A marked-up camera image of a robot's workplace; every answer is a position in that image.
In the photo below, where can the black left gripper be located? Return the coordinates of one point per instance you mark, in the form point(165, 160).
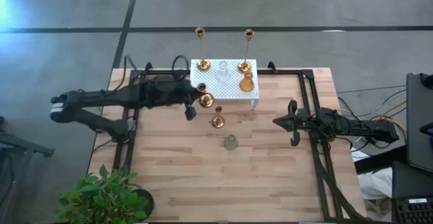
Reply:
point(186, 95)

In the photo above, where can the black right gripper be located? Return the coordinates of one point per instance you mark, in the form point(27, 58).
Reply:
point(304, 122)

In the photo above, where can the medium gold candlestick holder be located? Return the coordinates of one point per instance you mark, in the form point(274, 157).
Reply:
point(218, 122)
point(206, 100)

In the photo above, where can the tall gold candlestick holder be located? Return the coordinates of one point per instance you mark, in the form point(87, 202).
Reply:
point(244, 67)
point(204, 65)

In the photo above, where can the clear ribbed glass candle holder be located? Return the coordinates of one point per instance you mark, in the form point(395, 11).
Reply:
point(222, 73)

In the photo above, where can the amber ribbed glass candle holder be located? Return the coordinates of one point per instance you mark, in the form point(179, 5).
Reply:
point(247, 85)

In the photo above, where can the green ribbed glass candle holder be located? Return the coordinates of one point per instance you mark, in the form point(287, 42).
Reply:
point(231, 142)

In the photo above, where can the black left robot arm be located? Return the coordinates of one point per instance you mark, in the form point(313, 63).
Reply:
point(101, 97)

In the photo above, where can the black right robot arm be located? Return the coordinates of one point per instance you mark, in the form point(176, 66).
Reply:
point(365, 129)

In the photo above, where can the white perforated metal shelf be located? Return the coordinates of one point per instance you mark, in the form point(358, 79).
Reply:
point(230, 88)

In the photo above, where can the white paper sheet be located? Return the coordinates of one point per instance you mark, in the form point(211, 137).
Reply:
point(360, 154)

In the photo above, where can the black stand beam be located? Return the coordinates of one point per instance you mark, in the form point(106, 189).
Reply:
point(375, 161)

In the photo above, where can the white cloth bag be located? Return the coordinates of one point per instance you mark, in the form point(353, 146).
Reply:
point(375, 183)

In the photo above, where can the black plant pot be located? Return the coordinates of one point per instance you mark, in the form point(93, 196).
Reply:
point(148, 200)

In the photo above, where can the green leafy plant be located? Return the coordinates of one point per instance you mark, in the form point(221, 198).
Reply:
point(101, 197)

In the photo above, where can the black keyboard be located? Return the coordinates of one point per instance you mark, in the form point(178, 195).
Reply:
point(412, 212)

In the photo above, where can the black table legs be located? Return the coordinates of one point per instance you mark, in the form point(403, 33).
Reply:
point(20, 144)

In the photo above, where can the black aluminium table frame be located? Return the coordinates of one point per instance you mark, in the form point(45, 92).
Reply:
point(287, 71)

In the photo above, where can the black frame clamp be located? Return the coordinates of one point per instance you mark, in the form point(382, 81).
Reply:
point(272, 67)
point(149, 65)

